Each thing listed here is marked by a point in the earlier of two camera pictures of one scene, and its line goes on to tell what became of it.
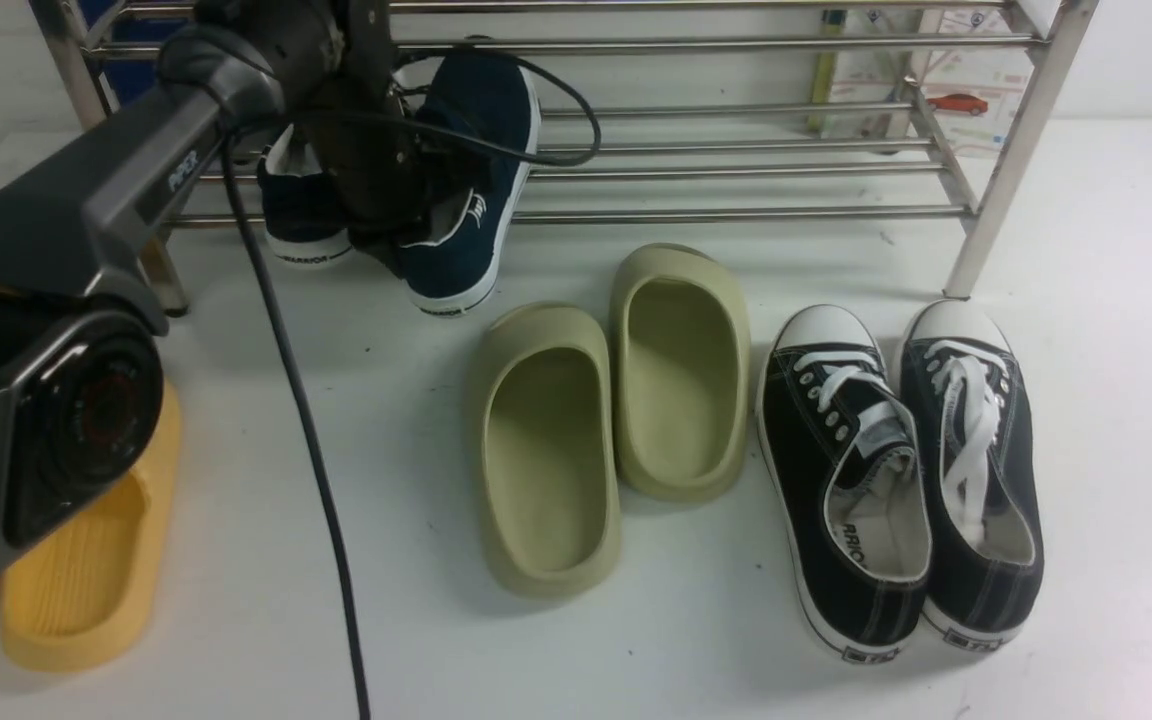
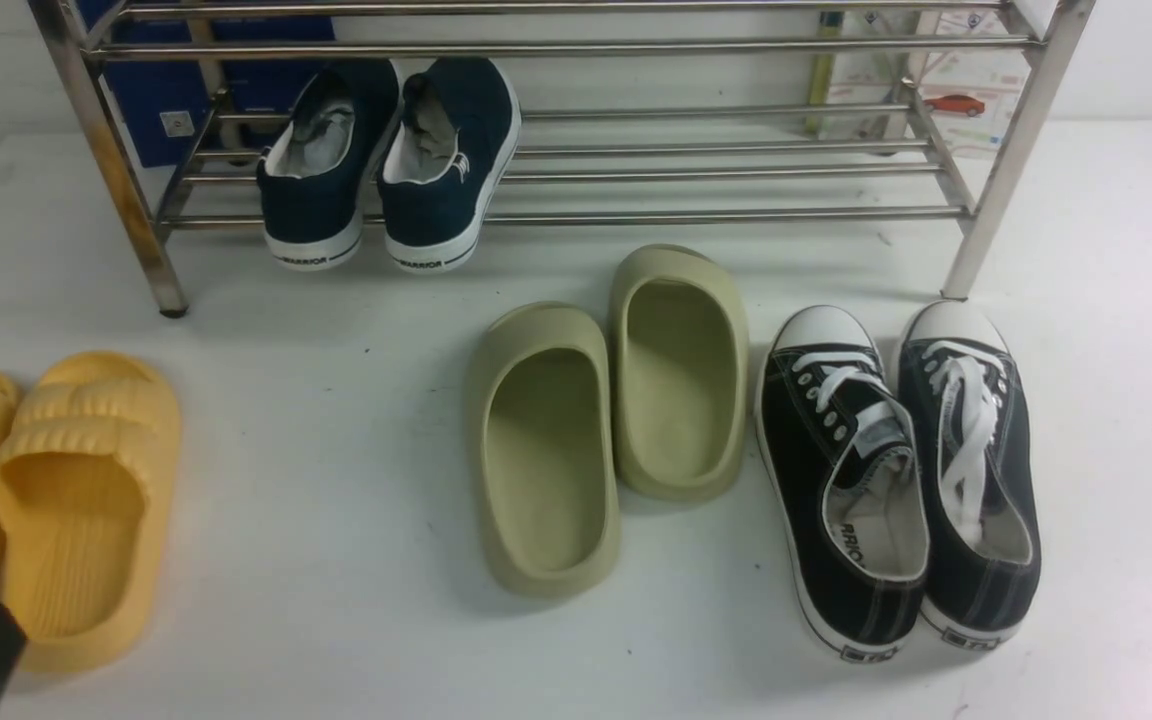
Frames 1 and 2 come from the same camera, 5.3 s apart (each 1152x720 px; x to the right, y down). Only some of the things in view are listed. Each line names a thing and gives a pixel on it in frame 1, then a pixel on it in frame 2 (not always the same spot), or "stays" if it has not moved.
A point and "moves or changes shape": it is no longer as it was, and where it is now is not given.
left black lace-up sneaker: (848, 476) stays
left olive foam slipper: (540, 407) stays
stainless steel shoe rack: (383, 115) stays
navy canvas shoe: (491, 104) moves or changes shape
